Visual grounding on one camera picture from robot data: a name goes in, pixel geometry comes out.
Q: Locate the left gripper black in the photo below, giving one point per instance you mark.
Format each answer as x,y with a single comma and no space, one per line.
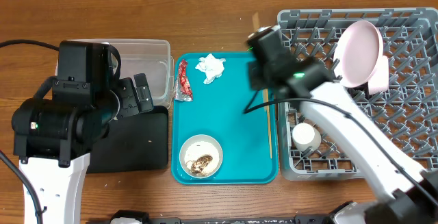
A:
131,105

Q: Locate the wooden chopstick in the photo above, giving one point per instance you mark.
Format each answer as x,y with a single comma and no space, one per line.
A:
269,128
268,121

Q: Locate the white cup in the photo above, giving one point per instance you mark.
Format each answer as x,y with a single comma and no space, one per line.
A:
305,136

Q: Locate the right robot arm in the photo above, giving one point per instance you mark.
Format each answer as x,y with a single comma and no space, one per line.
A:
405,192

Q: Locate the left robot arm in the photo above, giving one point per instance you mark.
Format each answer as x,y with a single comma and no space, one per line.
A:
55,130

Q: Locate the grey dishwasher rack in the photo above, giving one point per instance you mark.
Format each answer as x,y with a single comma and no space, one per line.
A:
406,111

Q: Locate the clear plastic bin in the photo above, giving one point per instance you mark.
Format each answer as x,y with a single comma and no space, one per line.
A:
151,57

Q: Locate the black plastic bin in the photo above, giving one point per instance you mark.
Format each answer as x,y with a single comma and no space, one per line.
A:
135,143

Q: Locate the red foil wrapper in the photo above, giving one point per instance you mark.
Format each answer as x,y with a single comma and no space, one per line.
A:
183,91

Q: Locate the crumpled white tissue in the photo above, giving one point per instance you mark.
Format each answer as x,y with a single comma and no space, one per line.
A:
212,67

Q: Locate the grey bowl with food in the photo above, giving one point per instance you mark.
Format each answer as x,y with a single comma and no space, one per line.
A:
201,156

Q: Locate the teal serving tray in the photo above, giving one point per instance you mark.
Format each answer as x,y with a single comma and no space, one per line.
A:
248,141

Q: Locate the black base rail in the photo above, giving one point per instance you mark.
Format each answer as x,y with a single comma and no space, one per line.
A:
298,219

